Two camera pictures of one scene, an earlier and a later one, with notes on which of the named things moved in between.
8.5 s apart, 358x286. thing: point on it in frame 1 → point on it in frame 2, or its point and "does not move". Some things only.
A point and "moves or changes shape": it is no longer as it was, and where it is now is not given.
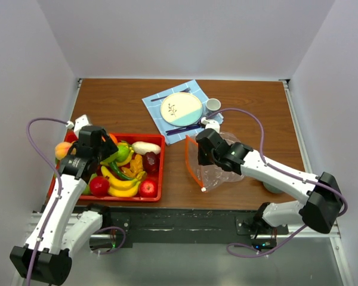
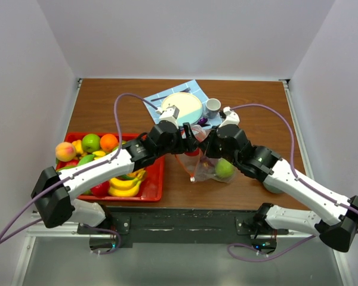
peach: (61, 149) does not move
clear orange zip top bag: (209, 176) moves or changes shape
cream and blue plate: (181, 109) does not move
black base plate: (186, 224) does not move
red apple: (148, 188) → (194, 153)
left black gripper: (109, 146) → (191, 142)
